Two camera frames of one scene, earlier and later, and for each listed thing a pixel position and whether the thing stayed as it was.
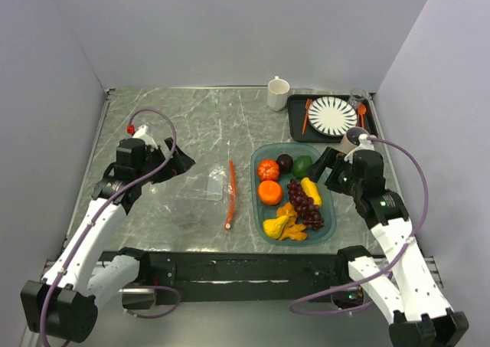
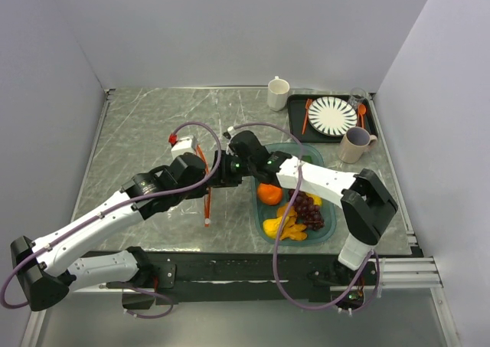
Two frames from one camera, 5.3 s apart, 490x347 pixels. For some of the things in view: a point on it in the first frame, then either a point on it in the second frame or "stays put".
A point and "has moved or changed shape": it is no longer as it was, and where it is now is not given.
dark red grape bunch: [305, 207] stays put
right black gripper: [328, 158] → [223, 179]
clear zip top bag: [197, 201] has moved or changed shape
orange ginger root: [288, 210] stays put
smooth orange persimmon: [269, 192] stays put
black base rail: [243, 276] stays put
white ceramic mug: [277, 92] stays put
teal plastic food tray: [272, 151] stays put
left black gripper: [179, 163] → [199, 191]
